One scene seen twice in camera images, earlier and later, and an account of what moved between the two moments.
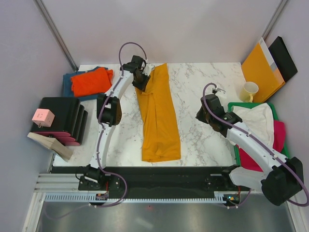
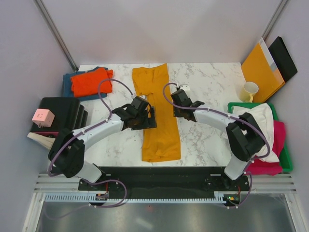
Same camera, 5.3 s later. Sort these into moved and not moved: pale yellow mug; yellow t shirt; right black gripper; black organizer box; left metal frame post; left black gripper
Moved: right black gripper; left black gripper
Not moved: yellow t shirt; left metal frame post; pale yellow mug; black organizer box
